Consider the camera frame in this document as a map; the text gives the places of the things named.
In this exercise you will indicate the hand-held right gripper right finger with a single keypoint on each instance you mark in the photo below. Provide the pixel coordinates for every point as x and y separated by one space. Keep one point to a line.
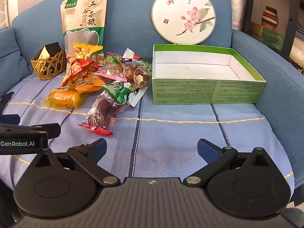
209 149

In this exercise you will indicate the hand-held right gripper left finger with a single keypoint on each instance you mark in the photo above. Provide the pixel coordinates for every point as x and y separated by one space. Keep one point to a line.
101 149

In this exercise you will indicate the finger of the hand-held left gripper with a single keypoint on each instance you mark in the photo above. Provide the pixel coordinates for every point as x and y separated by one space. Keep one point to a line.
47 129
9 119

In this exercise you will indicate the brown snack packet red end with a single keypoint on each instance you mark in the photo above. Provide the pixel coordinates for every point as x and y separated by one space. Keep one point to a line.
104 114

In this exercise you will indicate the brown snack packet pink band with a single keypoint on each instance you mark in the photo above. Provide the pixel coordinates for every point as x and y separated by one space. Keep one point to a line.
111 71

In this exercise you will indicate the green cardboard box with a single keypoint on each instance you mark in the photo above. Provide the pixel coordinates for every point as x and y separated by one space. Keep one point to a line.
194 64

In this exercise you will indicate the light blue striped blanket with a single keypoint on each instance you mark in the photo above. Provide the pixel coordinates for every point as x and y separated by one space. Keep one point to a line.
178 135

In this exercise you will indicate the blue cushion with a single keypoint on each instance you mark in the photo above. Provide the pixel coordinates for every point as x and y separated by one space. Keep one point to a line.
11 59

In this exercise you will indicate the green snack packet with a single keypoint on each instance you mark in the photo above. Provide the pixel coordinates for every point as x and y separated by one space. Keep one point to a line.
117 91
111 59

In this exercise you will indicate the red orange snack packet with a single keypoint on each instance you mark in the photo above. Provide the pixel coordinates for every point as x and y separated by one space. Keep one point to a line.
76 72

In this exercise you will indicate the black and gold small box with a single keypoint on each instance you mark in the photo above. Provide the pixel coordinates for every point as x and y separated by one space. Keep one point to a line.
53 48

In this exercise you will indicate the clear brown snack packet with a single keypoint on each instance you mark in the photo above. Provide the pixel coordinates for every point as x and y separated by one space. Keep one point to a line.
142 76

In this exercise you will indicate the white red snack packet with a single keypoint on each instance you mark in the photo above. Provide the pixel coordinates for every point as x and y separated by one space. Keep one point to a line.
131 53

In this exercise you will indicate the beige and green grain pouch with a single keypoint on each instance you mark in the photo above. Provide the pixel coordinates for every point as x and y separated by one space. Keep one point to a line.
83 16

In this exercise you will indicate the stack of green boxes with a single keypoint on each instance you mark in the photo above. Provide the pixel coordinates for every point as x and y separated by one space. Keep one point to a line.
270 36

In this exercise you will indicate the blue fabric sofa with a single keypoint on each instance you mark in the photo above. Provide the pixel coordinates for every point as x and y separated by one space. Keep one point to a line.
130 16

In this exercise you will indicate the round floral fan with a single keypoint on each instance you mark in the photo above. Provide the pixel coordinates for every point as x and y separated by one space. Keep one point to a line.
182 11

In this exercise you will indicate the striped vase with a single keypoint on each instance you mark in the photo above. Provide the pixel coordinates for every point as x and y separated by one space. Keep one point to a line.
269 17

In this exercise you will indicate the dark metal rack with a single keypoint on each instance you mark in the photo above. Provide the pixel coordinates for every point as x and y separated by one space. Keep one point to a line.
292 16

